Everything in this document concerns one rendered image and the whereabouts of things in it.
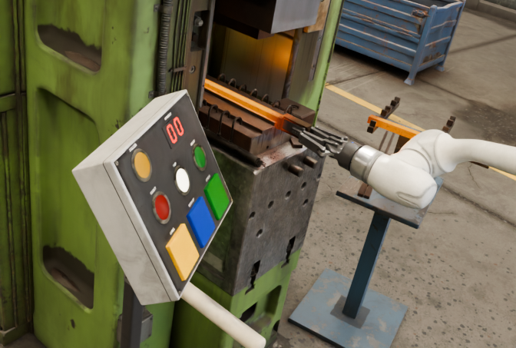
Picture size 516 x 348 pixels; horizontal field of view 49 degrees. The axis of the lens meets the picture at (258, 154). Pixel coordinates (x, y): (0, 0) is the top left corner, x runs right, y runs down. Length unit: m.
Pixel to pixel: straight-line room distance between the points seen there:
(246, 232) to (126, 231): 0.68
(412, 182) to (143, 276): 0.70
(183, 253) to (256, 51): 1.01
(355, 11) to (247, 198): 4.12
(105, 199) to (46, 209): 0.93
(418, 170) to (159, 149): 0.67
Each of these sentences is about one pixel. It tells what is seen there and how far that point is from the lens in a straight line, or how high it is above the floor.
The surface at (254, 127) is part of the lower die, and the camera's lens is 1.55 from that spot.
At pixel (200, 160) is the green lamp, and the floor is 1.09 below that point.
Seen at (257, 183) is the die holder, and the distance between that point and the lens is 1.51.
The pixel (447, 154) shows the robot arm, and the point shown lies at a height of 1.07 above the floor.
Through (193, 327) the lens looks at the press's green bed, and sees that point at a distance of 1.99.
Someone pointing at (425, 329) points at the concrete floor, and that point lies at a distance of 2.60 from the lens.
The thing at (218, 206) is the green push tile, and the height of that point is 1.00.
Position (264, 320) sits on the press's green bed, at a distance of 2.15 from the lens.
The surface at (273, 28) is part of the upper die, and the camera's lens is 1.40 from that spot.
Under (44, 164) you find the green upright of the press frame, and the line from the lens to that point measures 1.78.
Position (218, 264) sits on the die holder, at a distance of 1.76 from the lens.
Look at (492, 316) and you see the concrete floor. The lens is 2.84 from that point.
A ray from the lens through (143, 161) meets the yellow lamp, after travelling 0.97.
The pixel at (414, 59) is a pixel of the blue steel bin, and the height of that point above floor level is 0.23.
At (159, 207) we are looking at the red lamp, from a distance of 0.99.
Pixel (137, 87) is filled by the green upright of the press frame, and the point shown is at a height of 1.14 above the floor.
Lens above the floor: 1.67
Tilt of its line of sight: 29 degrees down
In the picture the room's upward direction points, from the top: 11 degrees clockwise
